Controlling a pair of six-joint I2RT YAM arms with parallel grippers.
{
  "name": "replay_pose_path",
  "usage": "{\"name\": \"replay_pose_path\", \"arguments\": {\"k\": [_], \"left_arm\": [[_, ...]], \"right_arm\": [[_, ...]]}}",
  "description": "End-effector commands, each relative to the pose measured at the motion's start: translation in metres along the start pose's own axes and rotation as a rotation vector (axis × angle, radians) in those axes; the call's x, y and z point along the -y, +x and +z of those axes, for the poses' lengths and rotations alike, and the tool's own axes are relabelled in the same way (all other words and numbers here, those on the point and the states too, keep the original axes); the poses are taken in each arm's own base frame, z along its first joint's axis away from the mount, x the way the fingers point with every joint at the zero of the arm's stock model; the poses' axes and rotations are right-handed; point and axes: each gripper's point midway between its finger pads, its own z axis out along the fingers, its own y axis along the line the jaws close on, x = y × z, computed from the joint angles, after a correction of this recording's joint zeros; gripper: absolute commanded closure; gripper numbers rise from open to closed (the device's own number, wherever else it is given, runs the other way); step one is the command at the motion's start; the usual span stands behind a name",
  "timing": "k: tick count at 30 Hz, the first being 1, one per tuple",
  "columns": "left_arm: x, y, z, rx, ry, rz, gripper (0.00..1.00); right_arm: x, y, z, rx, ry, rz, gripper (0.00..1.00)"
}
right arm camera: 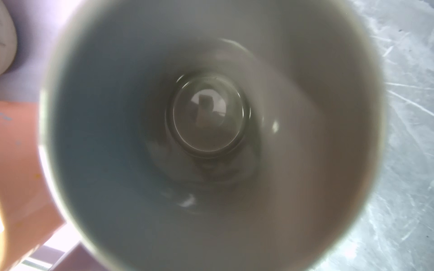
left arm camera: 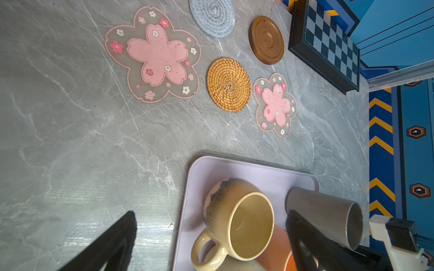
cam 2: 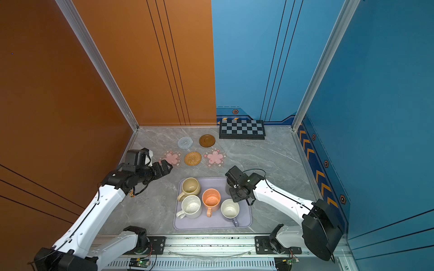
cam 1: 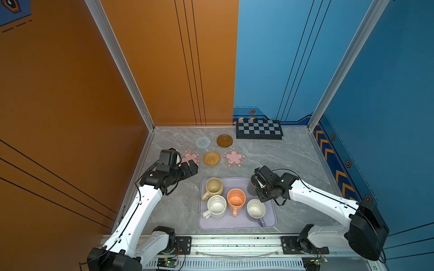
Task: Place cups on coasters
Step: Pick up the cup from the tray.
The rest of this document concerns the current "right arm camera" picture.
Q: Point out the speckled grey mug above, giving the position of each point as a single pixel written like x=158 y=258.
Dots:
x=212 y=135

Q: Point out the orange mug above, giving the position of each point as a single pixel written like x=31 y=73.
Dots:
x=29 y=216

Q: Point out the lilac plastic tray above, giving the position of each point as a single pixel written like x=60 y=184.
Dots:
x=37 y=23

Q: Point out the beige yellow mug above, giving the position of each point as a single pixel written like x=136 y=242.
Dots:
x=9 y=39

